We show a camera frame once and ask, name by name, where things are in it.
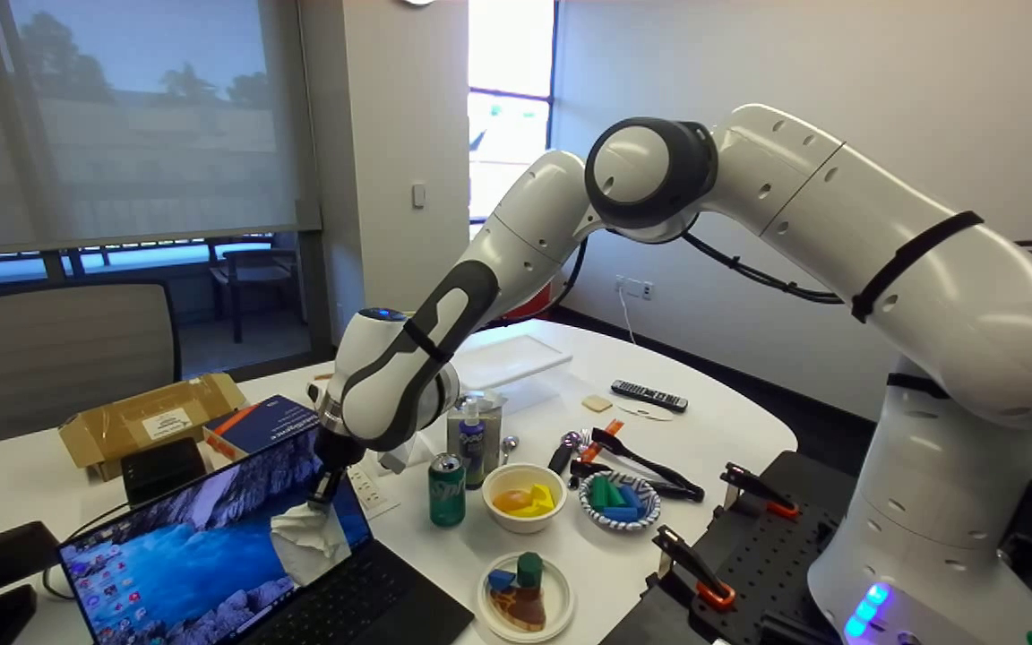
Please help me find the brown toy piece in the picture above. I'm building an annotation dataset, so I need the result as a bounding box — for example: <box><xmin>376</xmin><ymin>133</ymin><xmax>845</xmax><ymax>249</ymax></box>
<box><xmin>495</xmin><ymin>576</ymin><xmax>552</xmax><ymax>636</ymax></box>

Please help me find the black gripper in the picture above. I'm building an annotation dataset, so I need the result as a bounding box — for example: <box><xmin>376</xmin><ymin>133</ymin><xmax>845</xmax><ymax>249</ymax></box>
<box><xmin>313</xmin><ymin>425</ymin><xmax>368</xmax><ymax>514</ymax></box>

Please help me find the white flat tray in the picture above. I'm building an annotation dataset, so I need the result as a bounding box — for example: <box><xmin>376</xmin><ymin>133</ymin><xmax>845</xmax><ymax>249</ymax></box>
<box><xmin>450</xmin><ymin>331</ymin><xmax>577</xmax><ymax>395</ymax></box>

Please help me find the small black box device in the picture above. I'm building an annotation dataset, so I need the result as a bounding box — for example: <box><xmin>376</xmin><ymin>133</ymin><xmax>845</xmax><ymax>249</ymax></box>
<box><xmin>119</xmin><ymin>433</ymin><xmax>208</xmax><ymax>506</ymax></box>

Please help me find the grey window roller blind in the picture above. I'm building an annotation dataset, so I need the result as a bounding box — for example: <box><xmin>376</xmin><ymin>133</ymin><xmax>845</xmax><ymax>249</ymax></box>
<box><xmin>0</xmin><ymin>0</ymin><xmax>305</xmax><ymax>261</ymax></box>

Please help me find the white oval board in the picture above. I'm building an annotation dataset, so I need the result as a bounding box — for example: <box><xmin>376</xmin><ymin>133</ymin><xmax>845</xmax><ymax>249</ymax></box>
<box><xmin>620</xmin><ymin>399</ymin><xmax>681</xmax><ymax>426</ymax></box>

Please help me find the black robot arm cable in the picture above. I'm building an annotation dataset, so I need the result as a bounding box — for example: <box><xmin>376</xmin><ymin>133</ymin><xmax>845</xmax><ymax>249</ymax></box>
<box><xmin>673</xmin><ymin>225</ymin><xmax>851</xmax><ymax>307</ymax></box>

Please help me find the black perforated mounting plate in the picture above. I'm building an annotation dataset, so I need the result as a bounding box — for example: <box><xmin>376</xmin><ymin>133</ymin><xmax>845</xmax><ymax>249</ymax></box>
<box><xmin>597</xmin><ymin>448</ymin><xmax>890</xmax><ymax>645</ymax></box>

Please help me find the blue artificial intelligence textbook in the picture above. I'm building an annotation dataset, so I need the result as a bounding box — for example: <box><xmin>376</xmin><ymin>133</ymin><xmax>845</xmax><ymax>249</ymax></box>
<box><xmin>203</xmin><ymin>395</ymin><xmax>326</xmax><ymax>458</ymax></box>

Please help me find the blue patterned paper plate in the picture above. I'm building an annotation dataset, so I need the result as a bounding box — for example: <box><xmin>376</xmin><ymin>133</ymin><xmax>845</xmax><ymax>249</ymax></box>
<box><xmin>577</xmin><ymin>466</ymin><xmax>666</xmax><ymax>537</ymax></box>

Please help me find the white shallow bowl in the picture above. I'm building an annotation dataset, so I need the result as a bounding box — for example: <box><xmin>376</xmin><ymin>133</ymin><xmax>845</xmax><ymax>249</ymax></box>
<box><xmin>471</xmin><ymin>550</ymin><xmax>580</xmax><ymax>645</ymax></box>

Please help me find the grey remote control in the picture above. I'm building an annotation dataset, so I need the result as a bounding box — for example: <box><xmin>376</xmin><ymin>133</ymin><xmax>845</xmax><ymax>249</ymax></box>
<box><xmin>605</xmin><ymin>377</ymin><xmax>692</xmax><ymax>421</ymax></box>

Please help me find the black laptop with blue wallpaper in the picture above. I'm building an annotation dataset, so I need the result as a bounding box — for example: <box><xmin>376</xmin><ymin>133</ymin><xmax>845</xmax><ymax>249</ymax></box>
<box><xmin>55</xmin><ymin>421</ymin><xmax>476</xmax><ymax>645</ymax></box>

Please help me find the black handled metal scoop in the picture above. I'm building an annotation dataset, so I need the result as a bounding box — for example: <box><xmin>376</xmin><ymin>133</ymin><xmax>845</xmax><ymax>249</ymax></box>
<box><xmin>546</xmin><ymin>426</ymin><xmax>591</xmax><ymax>482</ymax></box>

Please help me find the yellow toy block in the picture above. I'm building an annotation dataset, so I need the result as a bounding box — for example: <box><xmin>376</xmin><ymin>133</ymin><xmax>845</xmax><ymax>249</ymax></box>
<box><xmin>492</xmin><ymin>476</ymin><xmax>557</xmax><ymax>521</ymax></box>

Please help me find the green soda can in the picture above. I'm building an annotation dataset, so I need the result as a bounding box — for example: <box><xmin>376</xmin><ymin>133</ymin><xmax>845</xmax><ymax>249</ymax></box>
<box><xmin>425</xmin><ymin>453</ymin><xmax>468</xmax><ymax>530</ymax></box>

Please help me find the white paper napkin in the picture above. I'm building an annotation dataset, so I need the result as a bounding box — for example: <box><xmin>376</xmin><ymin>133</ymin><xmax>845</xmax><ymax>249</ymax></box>
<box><xmin>270</xmin><ymin>500</ymin><xmax>352</xmax><ymax>568</ymax></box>

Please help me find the black orange spring clamp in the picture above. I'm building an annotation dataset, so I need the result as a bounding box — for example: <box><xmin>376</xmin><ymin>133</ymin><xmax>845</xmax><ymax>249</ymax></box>
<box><xmin>649</xmin><ymin>525</ymin><xmax>741</xmax><ymax>613</ymax></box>
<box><xmin>721</xmin><ymin>458</ymin><xmax>802</xmax><ymax>525</ymax></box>

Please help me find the green round toy piece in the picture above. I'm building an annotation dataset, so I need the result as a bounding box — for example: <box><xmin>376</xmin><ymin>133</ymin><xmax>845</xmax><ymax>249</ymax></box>
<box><xmin>513</xmin><ymin>550</ymin><xmax>547</xmax><ymax>592</ymax></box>

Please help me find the dark background chair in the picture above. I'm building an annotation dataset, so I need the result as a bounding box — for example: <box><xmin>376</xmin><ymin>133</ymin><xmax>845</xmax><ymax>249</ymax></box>
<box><xmin>203</xmin><ymin>231</ymin><xmax>313</xmax><ymax>352</ymax></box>

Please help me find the cream round bowl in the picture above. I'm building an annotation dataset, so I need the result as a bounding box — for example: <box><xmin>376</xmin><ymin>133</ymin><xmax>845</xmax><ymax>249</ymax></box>
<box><xmin>481</xmin><ymin>463</ymin><xmax>571</xmax><ymax>537</ymax></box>

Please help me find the grey office chair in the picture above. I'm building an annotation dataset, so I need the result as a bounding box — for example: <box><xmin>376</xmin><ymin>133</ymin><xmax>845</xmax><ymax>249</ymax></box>
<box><xmin>0</xmin><ymin>278</ymin><xmax>187</xmax><ymax>448</ymax></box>

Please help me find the brown cardboard box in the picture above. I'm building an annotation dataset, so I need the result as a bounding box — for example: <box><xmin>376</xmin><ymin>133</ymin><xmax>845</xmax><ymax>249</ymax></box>
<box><xmin>55</xmin><ymin>370</ymin><xmax>254</xmax><ymax>483</ymax></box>

